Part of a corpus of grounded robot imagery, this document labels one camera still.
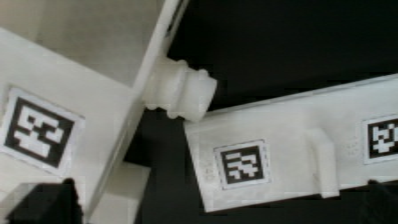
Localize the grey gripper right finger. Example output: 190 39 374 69
358 180 398 224

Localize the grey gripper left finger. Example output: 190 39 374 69
0 178 83 224

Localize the white door panel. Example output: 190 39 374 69
184 74 398 212

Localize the white cabinet body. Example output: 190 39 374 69
0 0 216 224

